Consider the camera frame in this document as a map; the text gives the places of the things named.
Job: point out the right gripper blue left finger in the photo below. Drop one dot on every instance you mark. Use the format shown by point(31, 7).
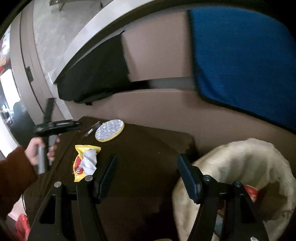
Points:
point(103, 178)

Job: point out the red paper cup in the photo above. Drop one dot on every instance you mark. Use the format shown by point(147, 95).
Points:
point(252, 192)

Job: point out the range hood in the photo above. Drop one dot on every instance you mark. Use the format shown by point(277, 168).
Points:
point(77, 4)

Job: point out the black cloth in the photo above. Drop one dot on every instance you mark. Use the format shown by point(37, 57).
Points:
point(100, 74)

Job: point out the white kitchen countertop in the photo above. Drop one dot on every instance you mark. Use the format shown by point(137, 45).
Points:
point(113, 17)

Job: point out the red plastic bag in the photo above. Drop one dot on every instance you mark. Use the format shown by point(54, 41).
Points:
point(22, 228)

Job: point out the white trash bin with bag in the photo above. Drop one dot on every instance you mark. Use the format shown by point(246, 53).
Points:
point(226, 211)

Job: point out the round foil lid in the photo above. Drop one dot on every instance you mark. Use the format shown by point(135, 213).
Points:
point(109, 130)

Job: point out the person's left hand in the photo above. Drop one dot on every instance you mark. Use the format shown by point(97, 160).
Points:
point(32, 151)

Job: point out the person's left forearm red sleeve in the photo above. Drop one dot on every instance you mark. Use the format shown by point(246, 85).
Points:
point(17, 174)

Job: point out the blue towel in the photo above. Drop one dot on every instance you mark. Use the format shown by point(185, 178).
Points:
point(245, 61)

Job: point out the yellow snack bag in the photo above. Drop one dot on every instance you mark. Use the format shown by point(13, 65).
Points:
point(85, 162)

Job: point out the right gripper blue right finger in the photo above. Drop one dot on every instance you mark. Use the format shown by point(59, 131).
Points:
point(192, 178)

